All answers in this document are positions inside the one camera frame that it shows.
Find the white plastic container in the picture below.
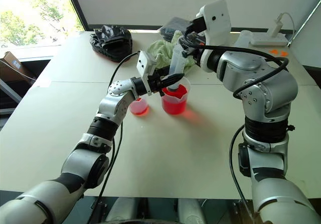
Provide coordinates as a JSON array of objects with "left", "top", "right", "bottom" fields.
[{"left": 234, "top": 30, "right": 254, "bottom": 48}]

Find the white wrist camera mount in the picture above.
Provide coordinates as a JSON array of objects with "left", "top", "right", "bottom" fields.
[
  {"left": 195, "top": 0, "right": 233, "bottom": 73},
  {"left": 136, "top": 50, "right": 157, "bottom": 95}
]

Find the clear plastic syringe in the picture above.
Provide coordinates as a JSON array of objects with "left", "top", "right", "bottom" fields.
[{"left": 168, "top": 29, "right": 185, "bottom": 93}]

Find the black window frame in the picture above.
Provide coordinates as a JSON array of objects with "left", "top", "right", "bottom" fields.
[{"left": 62, "top": 0, "right": 90, "bottom": 32}]

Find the dark folded fabric item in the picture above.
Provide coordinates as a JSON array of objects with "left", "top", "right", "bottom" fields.
[{"left": 157, "top": 17, "right": 199, "bottom": 43}]

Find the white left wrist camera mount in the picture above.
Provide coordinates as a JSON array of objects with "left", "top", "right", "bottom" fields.
[{"left": 136, "top": 50, "right": 157, "bottom": 95}]

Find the large cup with red liquid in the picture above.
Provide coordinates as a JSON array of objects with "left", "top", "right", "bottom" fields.
[{"left": 160, "top": 76, "right": 192, "bottom": 116}]

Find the brown cardboard box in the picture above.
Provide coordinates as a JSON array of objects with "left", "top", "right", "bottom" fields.
[{"left": 0, "top": 51, "right": 37, "bottom": 84}]

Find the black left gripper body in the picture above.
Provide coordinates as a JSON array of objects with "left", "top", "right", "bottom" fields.
[{"left": 147, "top": 67, "right": 172, "bottom": 94}]

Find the white plug charger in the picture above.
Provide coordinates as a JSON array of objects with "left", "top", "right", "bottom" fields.
[{"left": 269, "top": 13, "right": 284, "bottom": 38}]

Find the small cup with red liquid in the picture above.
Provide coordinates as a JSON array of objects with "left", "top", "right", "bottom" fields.
[{"left": 129, "top": 97, "right": 150, "bottom": 117}]

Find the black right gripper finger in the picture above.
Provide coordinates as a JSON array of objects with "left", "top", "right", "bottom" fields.
[
  {"left": 179, "top": 34, "right": 193, "bottom": 49},
  {"left": 180, "top": 47, "right": 196, "bottom": 59}
]

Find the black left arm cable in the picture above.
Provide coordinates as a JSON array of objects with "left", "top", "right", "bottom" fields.
[{"left": 91, "top": 50, "right": 141, "bottom": 224}]

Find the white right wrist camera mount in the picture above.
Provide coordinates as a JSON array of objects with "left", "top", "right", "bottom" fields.
[{"left": 195, "top": 0, "right": 233, "bottom": 73}]

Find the light green cloth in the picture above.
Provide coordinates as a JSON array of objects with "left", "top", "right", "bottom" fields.
[{"left": 146, "top": 30, "right": 197, "bottom": 75}]

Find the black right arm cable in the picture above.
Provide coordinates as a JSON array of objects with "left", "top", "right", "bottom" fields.
[{"left": 195, "top": 44, "right": 289, "bottom": 223}]

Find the white power strip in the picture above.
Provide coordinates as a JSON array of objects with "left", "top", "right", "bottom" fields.
[{"left": 249, "top": 30, "right": 289, "bottom": 47}]

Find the black crumpled bag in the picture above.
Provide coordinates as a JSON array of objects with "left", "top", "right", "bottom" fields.
[{"left": 89, "top": 25, "right": 133, "bottom": 64}]

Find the grey rounded shape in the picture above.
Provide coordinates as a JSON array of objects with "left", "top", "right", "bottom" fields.
[{"left": 176, "top": 198, "right": 208, "bottom": 224}]

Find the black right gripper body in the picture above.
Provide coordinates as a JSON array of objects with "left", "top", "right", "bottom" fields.
[{"left": 186, "top": 16, "right": 208, "bottom": 59}]

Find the grey metal frame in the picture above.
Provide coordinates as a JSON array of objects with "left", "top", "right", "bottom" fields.
[{"left": 0, "top": 77, "right": 25, "bottom": 116}]

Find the white charger cable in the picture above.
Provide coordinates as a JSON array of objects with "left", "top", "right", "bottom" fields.
[{"left": 280, "top": 11, "right": 297, "bottom": 40}]

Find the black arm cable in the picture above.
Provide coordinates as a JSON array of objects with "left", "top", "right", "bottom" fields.
[
  {"left": 195, "top": 44, "right": 289, "bottom": 223},
  {"left": 91, "top": 50, "right": 141, "bottom": 224}
]

